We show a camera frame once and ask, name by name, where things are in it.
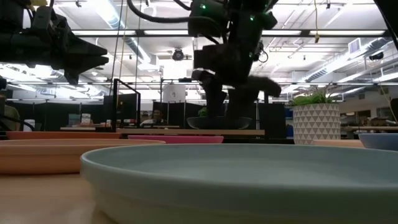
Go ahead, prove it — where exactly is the black looped cable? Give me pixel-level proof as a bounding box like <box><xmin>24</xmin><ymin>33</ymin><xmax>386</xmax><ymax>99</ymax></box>
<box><xmin>0</xmin><ymin>114</ymin><xmax>35</xmax><ymax>132</ymax></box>

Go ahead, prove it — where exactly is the yellow hanging cable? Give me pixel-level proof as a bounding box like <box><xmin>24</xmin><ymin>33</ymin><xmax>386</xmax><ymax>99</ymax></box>
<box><xmin>313</xmin><ymin>0</ymin><xmax>321</xmax><ymax>44</ymax></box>

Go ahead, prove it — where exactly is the green potted plant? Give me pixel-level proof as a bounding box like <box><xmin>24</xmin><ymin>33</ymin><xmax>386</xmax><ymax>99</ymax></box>
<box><xmin>290</xmin><ymin>85</ymin><xmax>335</xmax><ymax>107</ymax></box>

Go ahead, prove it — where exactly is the white wall vent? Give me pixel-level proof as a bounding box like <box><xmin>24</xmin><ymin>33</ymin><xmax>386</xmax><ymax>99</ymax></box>
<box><xmin>348</xmin><ymin>37</ymin><xmax>362</xmax><ymax>55</ymax></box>

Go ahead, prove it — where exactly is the black round ceiling camera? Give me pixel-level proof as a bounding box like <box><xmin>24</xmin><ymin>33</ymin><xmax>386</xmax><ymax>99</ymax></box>
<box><xmin>172</xmin><ymin>48</ymin><xmax>185</xmax><ymax>62</ymax></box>

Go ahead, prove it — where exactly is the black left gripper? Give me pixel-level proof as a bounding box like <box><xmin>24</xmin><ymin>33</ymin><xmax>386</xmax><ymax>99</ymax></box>
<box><xmin>18</xmin><ymin>12</ymin><xmax>109</xmax><ymax>85</ymax></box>

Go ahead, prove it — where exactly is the orange plate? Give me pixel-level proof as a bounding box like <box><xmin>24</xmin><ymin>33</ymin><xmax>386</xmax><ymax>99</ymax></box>
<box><xmin>6</xmin><ymin>131</ymin><xmax>121</xmax><ymax>140</ymax></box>

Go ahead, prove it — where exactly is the black wire dish rack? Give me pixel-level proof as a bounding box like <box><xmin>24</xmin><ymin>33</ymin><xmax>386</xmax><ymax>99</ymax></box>
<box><xmin>111</xmin><ymin>78</ymin><xmax>270</xmax><ymax>138</ymax></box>

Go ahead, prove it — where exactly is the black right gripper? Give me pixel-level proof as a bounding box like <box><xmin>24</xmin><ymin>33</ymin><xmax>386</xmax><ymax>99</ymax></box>
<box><xmin>192</xmin><ymin>43</ymin><xmax>282</xmax><ymax>121</ymax></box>

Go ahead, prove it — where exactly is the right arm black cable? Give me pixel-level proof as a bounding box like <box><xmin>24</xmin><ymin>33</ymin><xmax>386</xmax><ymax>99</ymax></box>
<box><xmin>126</xmin><ymin>0</ymin><xmax>229</xmax><ymax>44</ymax></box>

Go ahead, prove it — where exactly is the blue bowl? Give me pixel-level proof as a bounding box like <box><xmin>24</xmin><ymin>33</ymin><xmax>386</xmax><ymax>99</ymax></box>
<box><xmin>358</xmin><ymin>133</ymin><xmax>398</xmax><ymax>152</ymax></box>

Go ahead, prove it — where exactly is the white hanging board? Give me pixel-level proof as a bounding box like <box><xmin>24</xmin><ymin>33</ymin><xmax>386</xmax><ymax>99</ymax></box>
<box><xmin>162</xmin><ymin>84</ymin><xmax>187</xmax><ymax>103</ymax></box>

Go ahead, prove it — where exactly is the pale green plate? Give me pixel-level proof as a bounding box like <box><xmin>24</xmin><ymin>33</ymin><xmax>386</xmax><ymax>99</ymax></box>
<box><xmin>80</xmin><ymin>142</ymin><xmax>398</xmax><ymax>224</ymax></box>

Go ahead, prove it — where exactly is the black partition panel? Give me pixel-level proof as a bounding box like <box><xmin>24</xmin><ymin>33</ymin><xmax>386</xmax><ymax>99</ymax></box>
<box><xmin>152</xmin><ymin>101</ymin><xmax>205</xmax><ymax>129</ymax></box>

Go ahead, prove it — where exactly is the dark green bowl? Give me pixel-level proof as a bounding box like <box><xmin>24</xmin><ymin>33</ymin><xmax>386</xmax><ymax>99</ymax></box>
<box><xmin>186</xmin><ymin>116</ymin><xmax>253</xmax><ymax>130</ymax></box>

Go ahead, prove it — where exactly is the person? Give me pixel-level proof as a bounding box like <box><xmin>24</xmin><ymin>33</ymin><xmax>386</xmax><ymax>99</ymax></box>
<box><xmin>139</xmin><ymin>109</ymin><xmax>166</xmax><ymax>127</ymax></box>

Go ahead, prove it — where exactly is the pink plate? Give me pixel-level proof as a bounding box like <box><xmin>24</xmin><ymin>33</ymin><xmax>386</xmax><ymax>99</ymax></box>
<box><xmin>127</xmin><ymin>134</ymin><xmax>224</xmax><ymax>144</ymax></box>

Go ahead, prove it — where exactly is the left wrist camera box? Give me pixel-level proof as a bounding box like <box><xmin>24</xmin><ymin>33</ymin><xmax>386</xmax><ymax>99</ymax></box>
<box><xmin>30</xmin><ymin>5</ymin><xmax>54</xmax><ymax>30</ymax></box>

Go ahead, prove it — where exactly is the background wooden desk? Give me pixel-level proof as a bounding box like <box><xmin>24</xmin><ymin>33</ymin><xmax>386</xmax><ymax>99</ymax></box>
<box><xmin>341</xmin><ymin>125</ymin><xmax>398</xmax><ymax>131</ymax></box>

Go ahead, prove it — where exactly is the white triangle-pattern planter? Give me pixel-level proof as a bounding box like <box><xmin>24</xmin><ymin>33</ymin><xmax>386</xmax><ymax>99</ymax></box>
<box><xmin>292</xmin><ymin>103</ymin><xmax>341</xmax><ymax>146</ymax></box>

